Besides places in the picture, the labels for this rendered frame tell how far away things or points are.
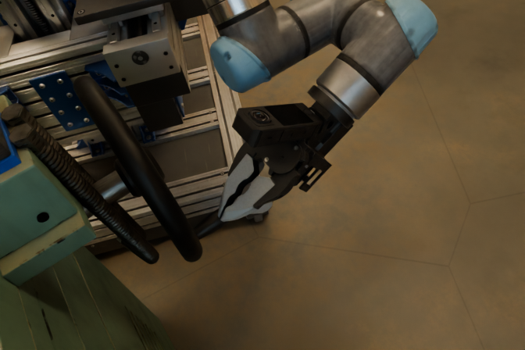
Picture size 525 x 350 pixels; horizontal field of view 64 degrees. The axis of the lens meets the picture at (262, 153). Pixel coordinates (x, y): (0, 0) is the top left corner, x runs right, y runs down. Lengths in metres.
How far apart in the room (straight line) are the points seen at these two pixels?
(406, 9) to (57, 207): 0.45
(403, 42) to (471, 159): 1.14
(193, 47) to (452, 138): 1.09
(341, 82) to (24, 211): 0.37
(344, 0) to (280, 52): 0.11
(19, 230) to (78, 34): 0.68
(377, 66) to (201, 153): 0.97
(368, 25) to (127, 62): 0.54
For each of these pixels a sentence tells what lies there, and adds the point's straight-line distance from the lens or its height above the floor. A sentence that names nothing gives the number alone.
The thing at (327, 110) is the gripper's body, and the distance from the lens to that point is 0.54.
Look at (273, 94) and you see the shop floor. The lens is 1.85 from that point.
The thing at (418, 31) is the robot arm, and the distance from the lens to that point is 0.54.
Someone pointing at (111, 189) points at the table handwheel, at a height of 0.82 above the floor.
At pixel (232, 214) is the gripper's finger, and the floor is 0.78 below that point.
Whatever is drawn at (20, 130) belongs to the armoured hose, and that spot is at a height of 0.97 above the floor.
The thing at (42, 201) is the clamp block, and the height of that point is 0.91.
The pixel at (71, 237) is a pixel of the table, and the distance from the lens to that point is 0.51.
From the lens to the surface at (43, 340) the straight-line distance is 0.53.
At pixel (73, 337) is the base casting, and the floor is 0.74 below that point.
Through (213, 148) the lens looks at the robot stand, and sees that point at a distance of 1.41.
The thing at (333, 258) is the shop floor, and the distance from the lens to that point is 1.37.
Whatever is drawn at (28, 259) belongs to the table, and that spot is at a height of 0.87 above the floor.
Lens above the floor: 1.24
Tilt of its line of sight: 50 degrees down
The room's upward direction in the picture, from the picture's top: 13 degrees counter-clockwise
